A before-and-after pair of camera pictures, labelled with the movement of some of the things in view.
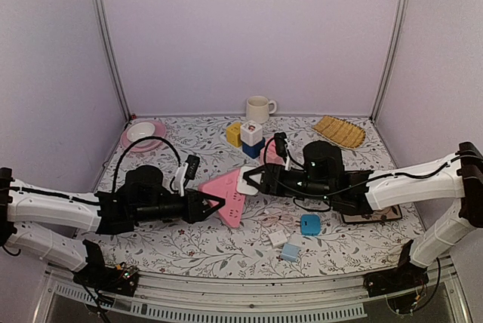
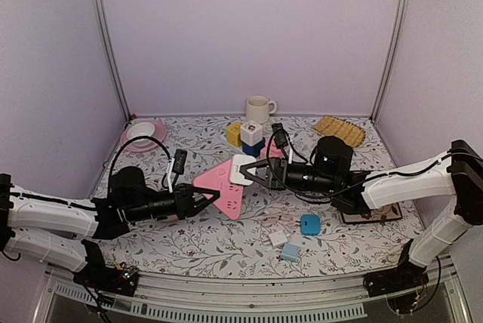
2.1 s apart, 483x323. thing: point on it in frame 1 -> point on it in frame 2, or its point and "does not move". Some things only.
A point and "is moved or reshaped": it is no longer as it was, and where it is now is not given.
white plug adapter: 242,186 -> 238,160
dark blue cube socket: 253,151 does not move
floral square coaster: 389,213 does not move
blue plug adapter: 310,225 does not move
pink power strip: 226,187 is moved or reshaped
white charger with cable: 277,238 does not move
